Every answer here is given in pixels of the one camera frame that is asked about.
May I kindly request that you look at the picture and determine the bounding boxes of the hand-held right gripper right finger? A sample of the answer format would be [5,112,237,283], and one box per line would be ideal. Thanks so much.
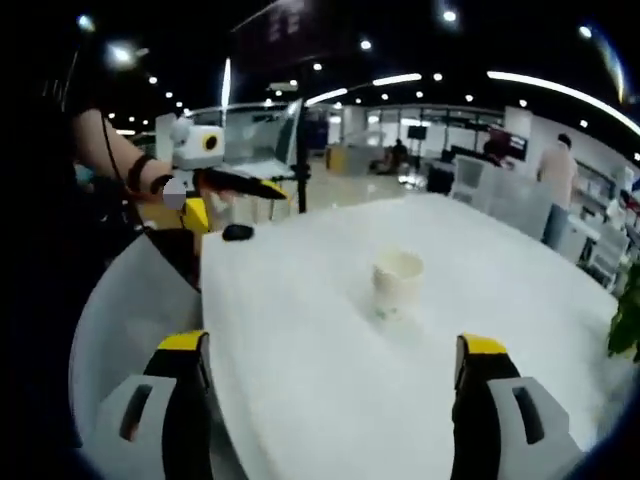
[449,333,584,480]

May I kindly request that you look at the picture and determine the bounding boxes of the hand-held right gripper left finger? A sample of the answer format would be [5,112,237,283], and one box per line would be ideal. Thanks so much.
[82,329,215,480]

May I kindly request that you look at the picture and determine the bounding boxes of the white printed paper cup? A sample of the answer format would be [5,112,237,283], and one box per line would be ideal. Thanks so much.
[371,243,426,325]

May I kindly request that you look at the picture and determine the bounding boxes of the person's left hand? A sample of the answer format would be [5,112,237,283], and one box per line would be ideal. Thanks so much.
[132,172,170,204]

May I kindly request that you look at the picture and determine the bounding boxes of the black computer mouse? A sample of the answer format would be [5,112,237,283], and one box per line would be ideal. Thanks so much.
[221,224,255,243]

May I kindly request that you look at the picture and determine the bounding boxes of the grey mesh chair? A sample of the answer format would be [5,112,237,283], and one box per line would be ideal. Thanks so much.
[69,232,214,451]

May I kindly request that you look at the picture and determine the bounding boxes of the white table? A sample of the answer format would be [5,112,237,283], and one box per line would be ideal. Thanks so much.
[199,193,631,480]

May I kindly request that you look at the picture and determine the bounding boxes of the green potted plant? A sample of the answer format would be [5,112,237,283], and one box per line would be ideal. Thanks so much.
[606,259,640,364]

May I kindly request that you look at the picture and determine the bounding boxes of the dark screen on stand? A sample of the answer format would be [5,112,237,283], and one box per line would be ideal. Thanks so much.
[408,126,429,157]

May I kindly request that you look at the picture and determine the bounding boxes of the grey partition panel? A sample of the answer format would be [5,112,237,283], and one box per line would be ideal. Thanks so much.
[479,164,554,239]

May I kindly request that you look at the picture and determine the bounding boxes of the black red machine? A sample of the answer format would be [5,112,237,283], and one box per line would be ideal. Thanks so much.
[482,127,530,162]

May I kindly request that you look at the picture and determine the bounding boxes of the curved ceiling light strip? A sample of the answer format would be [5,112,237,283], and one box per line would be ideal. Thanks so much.
[487,70,640,136]

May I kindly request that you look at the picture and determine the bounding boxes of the black wrist strap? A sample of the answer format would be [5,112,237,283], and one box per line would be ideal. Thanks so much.
[125,153,157,195]

